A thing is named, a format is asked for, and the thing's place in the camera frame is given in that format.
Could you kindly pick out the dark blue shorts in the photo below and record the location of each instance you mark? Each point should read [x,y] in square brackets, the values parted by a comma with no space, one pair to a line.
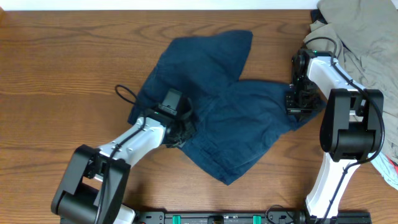
[237,121]

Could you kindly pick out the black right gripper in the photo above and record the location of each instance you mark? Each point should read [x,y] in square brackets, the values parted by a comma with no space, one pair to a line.
[294,104]

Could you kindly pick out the black garment under beige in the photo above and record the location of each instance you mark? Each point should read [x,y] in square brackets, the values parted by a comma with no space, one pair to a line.
[316,15]

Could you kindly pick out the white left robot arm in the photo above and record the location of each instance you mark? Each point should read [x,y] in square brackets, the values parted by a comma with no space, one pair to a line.
[93,185]

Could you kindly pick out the light blue garment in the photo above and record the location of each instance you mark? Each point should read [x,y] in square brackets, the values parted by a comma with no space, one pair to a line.
[387,168]

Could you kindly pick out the beige grey garment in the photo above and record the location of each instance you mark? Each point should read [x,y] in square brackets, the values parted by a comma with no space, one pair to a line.
[366,34]

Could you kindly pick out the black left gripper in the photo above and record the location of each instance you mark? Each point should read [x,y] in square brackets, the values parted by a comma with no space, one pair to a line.
[185,130]

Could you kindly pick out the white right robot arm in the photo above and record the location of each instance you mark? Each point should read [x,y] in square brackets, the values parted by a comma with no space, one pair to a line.
[352,129]

